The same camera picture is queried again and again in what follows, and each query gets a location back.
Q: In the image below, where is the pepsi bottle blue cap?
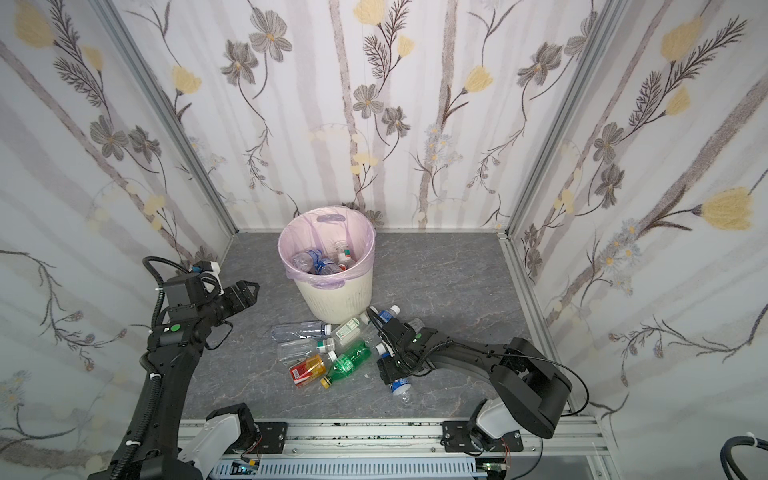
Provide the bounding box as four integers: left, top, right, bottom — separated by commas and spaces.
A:
375, 343, 415, 405

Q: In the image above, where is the blue label bottle white cap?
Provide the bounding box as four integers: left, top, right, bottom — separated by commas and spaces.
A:
369, 305, 401, 324

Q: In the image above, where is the clear bottle green cap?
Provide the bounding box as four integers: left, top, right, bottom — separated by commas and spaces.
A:
277, 338, 335, 365

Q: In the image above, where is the blue label water bottle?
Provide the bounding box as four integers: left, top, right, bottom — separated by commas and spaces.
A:
291, 249, 323, 274

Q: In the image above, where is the pepsi bottle white cap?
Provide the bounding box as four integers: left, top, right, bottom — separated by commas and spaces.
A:
314, 257, 343, 275

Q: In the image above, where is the clear bottle green red label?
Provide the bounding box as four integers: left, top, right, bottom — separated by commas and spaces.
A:
333, 240, 356, 271

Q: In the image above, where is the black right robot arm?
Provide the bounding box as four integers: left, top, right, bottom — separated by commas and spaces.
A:
364, 306, 572, 449

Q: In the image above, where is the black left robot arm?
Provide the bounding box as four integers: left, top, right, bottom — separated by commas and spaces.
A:
93, 256, 260, 479

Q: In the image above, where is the cream plastic waste bin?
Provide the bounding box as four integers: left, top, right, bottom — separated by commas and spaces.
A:
278, 206, 377, 325

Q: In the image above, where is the pink bin liner bag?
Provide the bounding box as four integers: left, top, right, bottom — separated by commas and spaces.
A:
278, 206, 376, 290

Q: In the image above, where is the green bottle lying centre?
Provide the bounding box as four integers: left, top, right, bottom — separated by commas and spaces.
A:
320, 340, 371, 389

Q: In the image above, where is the white green label bottle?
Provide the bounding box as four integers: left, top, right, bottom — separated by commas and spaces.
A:
331, 312, 369, 351

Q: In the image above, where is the red yellow drink bottle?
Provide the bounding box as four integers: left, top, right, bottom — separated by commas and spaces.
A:
289, 355, 327, 388

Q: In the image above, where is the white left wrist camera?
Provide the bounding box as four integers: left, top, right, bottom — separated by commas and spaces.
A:
189, 260, 221, 285

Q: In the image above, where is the white slotted cable duct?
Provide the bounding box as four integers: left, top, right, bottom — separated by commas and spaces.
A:
208, 458, 488, 479

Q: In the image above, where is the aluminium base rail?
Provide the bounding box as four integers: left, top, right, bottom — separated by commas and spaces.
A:
178, 417, 619, 479

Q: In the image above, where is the black cable bottom right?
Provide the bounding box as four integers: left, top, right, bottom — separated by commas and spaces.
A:
719, 433, 768, 480

